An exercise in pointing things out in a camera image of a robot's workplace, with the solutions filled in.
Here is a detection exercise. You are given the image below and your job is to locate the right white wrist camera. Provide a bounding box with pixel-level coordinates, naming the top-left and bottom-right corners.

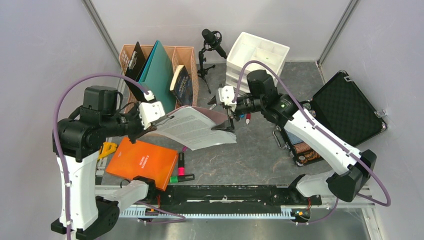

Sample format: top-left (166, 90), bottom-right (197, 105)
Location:
top-left (215, 85), bottom-right (237, 112)

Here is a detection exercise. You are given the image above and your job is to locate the teal notebook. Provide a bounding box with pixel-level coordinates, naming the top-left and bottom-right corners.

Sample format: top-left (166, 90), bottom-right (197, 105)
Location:
top-left (136, 40), bottom-right (159, 83)

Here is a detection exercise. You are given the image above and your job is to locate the black open carrying case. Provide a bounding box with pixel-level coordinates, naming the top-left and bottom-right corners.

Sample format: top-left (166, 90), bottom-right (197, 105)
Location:
top-left (273, 70), bottom-right (388, 167)

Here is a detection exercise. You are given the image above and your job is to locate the dark blue hardcover book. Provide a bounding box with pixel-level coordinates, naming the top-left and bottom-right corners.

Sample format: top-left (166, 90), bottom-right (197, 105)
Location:
top-left (169, 65), bottom-right (194, 106)

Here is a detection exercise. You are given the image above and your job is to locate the black clipboard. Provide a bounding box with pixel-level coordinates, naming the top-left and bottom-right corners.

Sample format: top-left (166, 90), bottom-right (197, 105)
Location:
top-left (125, 41), bottom-right (146, 102)

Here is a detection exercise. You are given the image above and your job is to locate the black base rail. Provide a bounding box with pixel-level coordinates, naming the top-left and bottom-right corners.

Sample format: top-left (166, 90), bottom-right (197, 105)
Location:
top-left (143, 184), bottom-right (322, 215)

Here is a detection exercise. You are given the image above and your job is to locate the printed white paper sheet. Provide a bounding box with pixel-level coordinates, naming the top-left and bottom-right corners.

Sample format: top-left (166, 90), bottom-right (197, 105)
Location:
top-left (151, 106), bottom-right (237, 151)

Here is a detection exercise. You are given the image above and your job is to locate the orange book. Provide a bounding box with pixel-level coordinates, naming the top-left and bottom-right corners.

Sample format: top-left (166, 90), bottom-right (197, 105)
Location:
top-left (105, 137), bottom-right (178, 191)

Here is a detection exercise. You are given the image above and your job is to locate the white plastic drawer unit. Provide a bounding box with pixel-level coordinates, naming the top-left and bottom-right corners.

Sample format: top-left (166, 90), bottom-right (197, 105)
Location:
top-left (225, 32), bottom-right (290, 88)

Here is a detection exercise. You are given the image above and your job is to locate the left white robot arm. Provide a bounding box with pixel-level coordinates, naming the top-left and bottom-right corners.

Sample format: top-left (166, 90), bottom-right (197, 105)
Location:
top-left (51, 85), bottom-right (165, 240)

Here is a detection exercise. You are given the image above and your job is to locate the clear barrel pen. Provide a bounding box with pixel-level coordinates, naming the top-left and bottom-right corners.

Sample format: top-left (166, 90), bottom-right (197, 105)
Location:
top-left (209, 103), bottom-right (217, 110)

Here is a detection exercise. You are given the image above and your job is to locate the yellow orange block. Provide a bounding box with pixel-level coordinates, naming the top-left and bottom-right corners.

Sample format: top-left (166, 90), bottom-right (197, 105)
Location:
top-left (97, 142), bottom-right (118, 160)

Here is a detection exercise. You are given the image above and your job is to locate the green highlighter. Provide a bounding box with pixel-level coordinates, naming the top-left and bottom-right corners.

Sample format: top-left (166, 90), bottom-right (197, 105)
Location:
top-left (169, 174), bottom-right (195, 184)

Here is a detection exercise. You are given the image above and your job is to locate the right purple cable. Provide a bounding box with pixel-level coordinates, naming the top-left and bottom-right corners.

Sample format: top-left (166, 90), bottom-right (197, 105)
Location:
top-left (233, 60), bottom-right (392, 226)

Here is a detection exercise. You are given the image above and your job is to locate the black microphone on tripod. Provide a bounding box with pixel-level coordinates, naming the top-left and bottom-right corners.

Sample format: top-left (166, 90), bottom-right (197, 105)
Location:
top-left (195, 28), bottom-right (228, 94)

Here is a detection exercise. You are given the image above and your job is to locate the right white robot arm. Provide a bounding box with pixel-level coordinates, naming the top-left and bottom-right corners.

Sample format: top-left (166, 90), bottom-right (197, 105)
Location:
top-left (209, 69), bottom-right (377, 204)

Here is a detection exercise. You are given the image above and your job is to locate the peach plastic file organizer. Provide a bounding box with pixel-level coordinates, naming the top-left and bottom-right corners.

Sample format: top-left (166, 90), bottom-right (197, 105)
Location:
top-left (118, 44), bottom-right (199, 107)

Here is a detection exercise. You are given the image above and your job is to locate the green file folder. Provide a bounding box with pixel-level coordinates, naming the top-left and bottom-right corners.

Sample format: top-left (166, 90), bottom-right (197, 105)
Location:
top-left (140, 41), bottom-right (177, 114)

